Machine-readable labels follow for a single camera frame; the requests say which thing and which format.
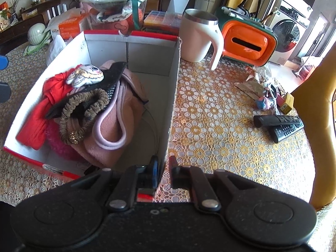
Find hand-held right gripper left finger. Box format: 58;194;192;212
63;155;159;213

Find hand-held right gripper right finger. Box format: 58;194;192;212
169;156;261;213

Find thin black headband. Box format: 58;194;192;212
142;104;159;160

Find red cloth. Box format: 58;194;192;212
16;71;76;150

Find brown ruffled headband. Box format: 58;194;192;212
59;88;109;145

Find pink fleece garment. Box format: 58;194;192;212
71;60;149;168

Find pink fluffy plush toy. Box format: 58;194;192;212
46;122;87;160

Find white tiger plush toy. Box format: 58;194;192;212
66;64;105;88

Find white and red cardboard box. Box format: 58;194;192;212
3;30;183;202

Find black item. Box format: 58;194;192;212
46;62;128;119

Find green cloth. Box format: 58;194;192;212
23;33;53;57

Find wooden cabinet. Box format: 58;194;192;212
0;0;82;49

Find green ceramic jar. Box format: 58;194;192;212
28;23;46;45

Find vase with twigs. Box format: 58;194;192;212
9;0;23;23

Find white crumpled paper bag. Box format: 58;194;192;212
45;34;66;66

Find white router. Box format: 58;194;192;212
47;3;68;19

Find orange tissue box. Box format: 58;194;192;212
51;14;88;41

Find small blue pink toy figure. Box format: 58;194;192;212
257;97;273;110

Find crumpled snack wrapper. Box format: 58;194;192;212
234;67;271;100

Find black remote control with buttons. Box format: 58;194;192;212
268;122;304;143

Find clear plastic tub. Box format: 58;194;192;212
80;0;147;32

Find white framed toy glasses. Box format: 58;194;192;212
265;83;281;98

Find small yellow box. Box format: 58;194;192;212
279;92;295;114

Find green ribbon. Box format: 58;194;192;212
129;0;143;30

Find orange and green tissue organizer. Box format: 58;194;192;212
214;5;278;67

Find clear plastic organizer box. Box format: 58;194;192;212
143;10;183;34

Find yellow chair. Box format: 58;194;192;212
291;50;336;210

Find pink basin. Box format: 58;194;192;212
299;67;313;81

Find washing machine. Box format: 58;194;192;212
268;0;314;65

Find thick makeup brush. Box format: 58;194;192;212
261;7;279;23

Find long makeup brush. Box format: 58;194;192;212
256;0;265;19

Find white mug with handle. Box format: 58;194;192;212
179;8;224;71

